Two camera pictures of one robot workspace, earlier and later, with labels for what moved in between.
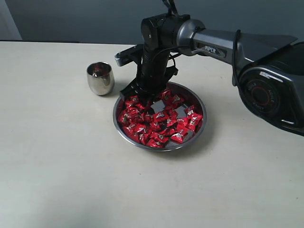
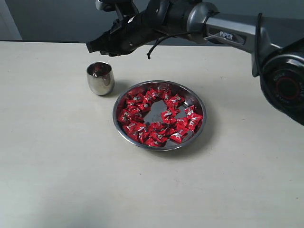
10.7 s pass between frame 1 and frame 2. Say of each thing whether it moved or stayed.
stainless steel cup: stayed
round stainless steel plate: stayed
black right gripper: moved
